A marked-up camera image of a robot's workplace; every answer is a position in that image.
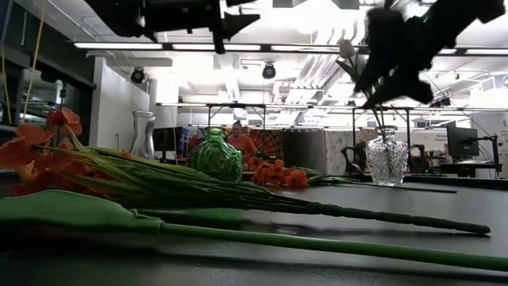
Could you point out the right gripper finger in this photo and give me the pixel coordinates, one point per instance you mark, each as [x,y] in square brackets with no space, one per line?
[409,89]
[371,77]

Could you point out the white artificial tulip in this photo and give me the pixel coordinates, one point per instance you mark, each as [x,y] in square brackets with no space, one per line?
[198,216]
[382,119]
[346,48]

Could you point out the clear cut-glass vase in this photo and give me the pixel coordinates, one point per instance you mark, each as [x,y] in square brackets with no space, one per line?
[387,159]

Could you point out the orange artificial tulip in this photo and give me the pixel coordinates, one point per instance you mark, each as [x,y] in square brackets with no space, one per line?
[79,210]
[416,189]

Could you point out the tall smooth clear glass vase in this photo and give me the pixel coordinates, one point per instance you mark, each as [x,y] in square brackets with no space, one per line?
[142,135]

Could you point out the small orange flower bunch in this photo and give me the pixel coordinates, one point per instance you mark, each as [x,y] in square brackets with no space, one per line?
[278,175]

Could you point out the green ribbed glass vase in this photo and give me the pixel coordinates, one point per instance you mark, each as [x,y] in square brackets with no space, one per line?
[214,159]

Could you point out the large orange flower bunch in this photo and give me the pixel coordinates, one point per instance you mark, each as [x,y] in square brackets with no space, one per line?
[24,151]

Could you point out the black monitor on arm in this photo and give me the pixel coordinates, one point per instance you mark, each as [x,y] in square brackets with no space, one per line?
[462,142]

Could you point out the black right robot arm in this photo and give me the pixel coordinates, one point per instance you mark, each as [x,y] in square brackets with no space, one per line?
[456,20]

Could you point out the background black robot arm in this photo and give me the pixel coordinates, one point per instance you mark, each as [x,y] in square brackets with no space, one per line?
[357,157]
[420,159]

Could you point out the long ceiling light bar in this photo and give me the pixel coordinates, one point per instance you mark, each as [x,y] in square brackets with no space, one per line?
[216,47]

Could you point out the black ceiling spotlight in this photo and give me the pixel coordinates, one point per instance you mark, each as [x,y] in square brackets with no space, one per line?
[137,75]
[440,102]
[268,71]

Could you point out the pale patterned partition panel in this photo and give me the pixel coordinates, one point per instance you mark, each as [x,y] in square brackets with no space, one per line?
[337,151]

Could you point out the dark grey partition panel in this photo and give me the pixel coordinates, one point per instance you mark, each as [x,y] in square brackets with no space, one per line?
[305,149]

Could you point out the dark background desk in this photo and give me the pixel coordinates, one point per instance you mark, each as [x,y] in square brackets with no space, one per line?
[468,167]

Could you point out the person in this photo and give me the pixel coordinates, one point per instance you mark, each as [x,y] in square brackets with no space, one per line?
[242,145]

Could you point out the colourful patterned tapestry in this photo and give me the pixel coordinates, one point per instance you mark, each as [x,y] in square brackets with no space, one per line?
[270,143]

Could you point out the black monitor with blue edge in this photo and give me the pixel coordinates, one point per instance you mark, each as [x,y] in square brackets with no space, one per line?
[166,139]

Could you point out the black metal rig frame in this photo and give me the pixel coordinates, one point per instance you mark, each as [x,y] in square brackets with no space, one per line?
[397,108]
[236,105]

